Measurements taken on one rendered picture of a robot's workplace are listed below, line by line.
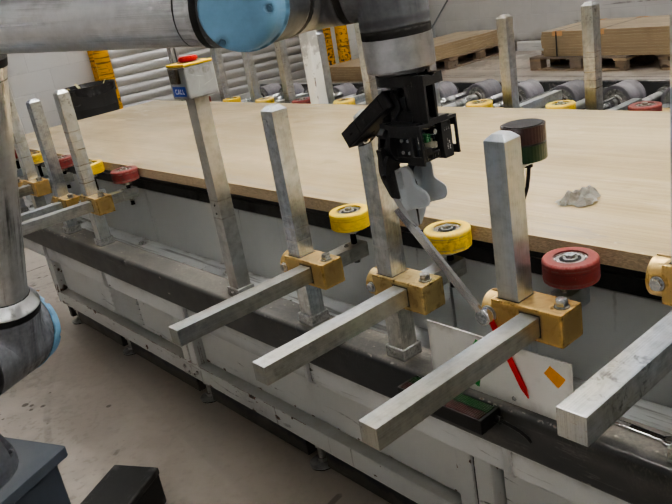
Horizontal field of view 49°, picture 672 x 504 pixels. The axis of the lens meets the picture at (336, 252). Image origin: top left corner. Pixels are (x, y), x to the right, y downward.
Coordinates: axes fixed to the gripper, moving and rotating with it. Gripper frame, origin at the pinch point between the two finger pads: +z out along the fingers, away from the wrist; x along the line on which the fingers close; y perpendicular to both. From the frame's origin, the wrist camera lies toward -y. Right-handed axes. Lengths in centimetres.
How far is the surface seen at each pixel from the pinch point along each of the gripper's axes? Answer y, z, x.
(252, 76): -205, 0, 116
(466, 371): 15.8, 15.0, -10.3
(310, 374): -47, 45, 8
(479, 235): -7.2, 12.0, 21.8
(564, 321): 19.3, 14.6, 5.8
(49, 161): -163, 4, 6
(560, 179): -8, 10, 48
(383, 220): -12.9, 4.5, 5.9
